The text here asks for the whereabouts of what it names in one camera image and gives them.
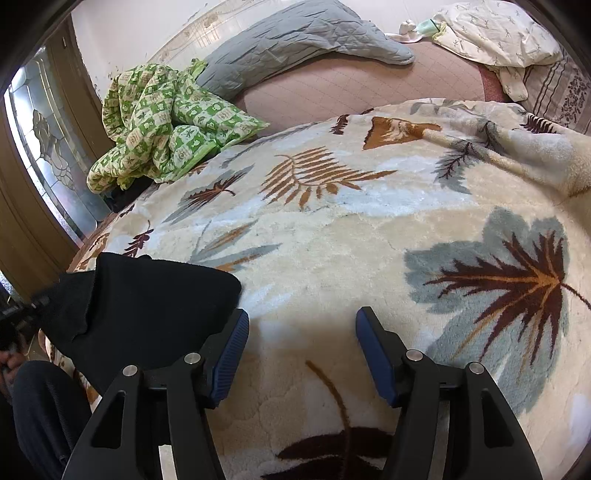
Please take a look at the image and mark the green checked quilt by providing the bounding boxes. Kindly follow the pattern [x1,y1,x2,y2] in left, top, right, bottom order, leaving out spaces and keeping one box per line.
[87,59,271,193]

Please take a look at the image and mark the stained glass wooden door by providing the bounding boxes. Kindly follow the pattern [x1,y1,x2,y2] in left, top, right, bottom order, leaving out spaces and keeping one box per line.
[0,21,114,301]

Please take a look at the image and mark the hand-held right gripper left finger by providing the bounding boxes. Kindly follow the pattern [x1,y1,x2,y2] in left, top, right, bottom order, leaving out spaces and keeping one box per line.
[62,308,250,480]

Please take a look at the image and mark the dark cloth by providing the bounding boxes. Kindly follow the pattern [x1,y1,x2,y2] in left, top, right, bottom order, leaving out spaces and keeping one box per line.
[104,178,153,214]

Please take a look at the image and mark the small white cloth toy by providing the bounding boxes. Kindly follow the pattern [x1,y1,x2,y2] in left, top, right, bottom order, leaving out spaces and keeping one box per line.
[399,18,422,43]

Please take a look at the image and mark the pink-brown mattress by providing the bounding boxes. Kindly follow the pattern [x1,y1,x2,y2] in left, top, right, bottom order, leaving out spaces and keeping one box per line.
[231,41,513,139]

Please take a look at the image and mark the person's left hand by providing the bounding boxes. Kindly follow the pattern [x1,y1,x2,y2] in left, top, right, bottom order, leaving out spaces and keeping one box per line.
[0,350,24,402]

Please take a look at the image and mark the person's leg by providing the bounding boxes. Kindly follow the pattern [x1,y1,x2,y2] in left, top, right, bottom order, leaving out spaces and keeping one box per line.
[11,361,93,480]

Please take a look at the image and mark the black pants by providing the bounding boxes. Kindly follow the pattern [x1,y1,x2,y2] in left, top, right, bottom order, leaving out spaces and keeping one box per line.
[41,253,243,393]

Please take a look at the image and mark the grey quilted blanket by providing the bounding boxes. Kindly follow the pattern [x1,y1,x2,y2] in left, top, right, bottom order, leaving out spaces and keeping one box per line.
[196,0,415,100]

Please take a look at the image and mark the striped floral bed sheet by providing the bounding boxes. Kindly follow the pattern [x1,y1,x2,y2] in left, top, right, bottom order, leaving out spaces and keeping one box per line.
[522,48,591,134]

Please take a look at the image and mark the white patterned cloth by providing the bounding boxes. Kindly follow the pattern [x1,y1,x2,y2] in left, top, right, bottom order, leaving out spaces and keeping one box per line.
[431,0,564,102]

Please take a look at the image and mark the small green cloth item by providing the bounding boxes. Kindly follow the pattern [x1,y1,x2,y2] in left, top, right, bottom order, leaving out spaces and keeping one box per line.
[416,17,446,38]

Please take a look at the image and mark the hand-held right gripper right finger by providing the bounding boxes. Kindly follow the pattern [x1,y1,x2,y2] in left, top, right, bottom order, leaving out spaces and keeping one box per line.
[355,306,543,480]

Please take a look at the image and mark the leaf print fleece blanket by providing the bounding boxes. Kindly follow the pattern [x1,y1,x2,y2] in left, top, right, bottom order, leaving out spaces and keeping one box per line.
[69,98,591,480]

